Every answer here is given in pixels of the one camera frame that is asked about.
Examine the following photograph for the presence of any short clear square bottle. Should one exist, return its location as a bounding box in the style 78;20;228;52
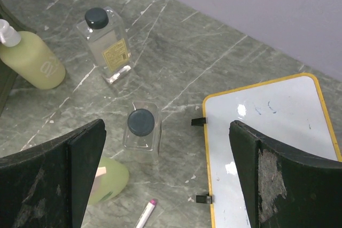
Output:
122;100;162;163

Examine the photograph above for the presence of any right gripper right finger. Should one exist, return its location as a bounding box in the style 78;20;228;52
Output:
229;121;341;227

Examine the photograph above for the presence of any olive canvas bag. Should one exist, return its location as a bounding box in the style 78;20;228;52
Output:
1;1;34;113

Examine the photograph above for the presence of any red whiteboard marker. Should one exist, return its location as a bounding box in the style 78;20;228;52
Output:
134;199;157;228

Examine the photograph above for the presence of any green bottle peach cap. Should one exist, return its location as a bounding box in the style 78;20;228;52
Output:
88;157;129;205

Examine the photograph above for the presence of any tall clear square bottle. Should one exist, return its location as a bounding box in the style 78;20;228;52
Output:
76;6;134;84

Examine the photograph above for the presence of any yellow-green pump bottle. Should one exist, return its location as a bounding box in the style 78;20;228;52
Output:
1;19;66;90

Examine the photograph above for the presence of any yellow-framed whiteboard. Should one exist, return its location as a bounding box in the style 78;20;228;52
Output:
191;73;341;227

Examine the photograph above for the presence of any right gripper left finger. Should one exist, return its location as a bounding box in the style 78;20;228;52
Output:
1;119;106;227

